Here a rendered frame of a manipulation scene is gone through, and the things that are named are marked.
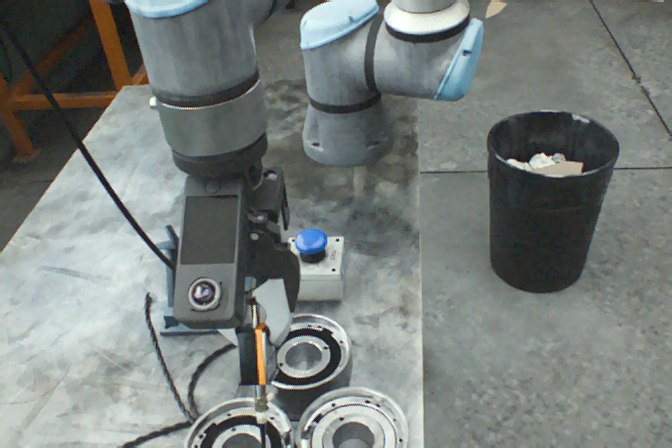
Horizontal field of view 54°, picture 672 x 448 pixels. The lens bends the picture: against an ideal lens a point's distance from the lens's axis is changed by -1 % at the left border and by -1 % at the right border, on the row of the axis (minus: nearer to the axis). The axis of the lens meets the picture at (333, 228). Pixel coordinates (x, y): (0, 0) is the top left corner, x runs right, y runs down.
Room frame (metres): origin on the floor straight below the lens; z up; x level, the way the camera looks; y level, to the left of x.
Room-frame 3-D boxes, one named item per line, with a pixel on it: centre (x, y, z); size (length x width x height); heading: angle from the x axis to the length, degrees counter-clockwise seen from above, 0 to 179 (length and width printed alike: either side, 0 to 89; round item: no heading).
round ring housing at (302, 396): (0.48, 0.05, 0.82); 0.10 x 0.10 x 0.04
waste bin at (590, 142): (1.48, -0.60, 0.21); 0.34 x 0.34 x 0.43
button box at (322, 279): (0.63, 0.03, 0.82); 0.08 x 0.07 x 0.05; 171
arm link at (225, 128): (0.43, 0.08, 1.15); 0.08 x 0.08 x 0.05
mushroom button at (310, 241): (0.63, 0.03, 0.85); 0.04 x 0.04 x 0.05
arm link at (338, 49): (0.96, -0.05, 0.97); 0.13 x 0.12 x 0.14; 63
